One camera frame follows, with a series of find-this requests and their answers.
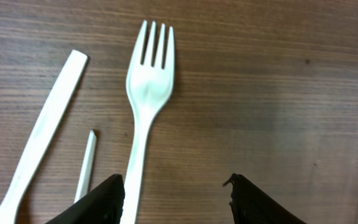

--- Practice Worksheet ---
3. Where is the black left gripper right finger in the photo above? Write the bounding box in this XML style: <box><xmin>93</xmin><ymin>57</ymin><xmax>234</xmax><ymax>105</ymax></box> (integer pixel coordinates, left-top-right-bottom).
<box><xmin>223</xmin><ymin>173</ymin><xmax>305</xmax><ymax>224</ymax></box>

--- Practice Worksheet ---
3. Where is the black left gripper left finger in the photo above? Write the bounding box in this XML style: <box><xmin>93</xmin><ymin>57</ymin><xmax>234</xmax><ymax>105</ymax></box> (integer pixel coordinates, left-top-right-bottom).
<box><xmin>47</xmin><ymin>174</ymin><xmax>125</xmax><ymax>224</ymax></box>

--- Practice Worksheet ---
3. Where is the white slim fork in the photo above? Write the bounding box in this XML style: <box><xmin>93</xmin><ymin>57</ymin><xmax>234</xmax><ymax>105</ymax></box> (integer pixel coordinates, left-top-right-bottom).
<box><xmin>120</xmin><ymin>21</ymin><xmax>175</xmax><ymax>224</ymax></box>

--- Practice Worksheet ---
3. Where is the white bent thin fork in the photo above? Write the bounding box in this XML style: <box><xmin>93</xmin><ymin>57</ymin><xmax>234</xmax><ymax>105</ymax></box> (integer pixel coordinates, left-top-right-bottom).
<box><xmin>74</xmin><ymin>130</ymin><xmax>97</xmax><ymax>203</ymax></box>

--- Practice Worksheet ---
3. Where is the white fork leftmost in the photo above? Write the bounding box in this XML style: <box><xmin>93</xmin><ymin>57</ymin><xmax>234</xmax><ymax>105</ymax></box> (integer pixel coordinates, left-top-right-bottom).
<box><xmin>0</xmin><ymin>50</ymin><xmax>88</xmax><ymax>223</ymax></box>

